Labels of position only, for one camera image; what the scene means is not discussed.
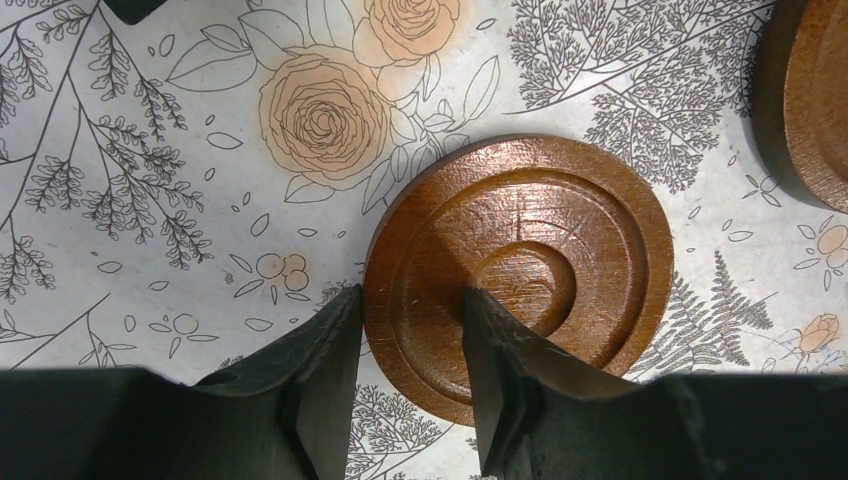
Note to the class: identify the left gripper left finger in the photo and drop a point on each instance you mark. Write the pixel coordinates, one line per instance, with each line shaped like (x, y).
(283, 412)

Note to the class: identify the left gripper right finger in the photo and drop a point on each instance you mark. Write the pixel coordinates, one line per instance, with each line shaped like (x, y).
(542, 413)

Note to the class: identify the brown wooden ringed coaster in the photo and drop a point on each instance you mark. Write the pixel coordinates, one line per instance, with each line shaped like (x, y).
(565, 235)
(799, 100)

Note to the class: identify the black white chessboard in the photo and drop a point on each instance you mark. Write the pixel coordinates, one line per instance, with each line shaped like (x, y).
(131, 12)

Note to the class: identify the floral tablecloth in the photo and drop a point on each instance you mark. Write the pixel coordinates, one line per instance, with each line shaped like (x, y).
(180, 193)

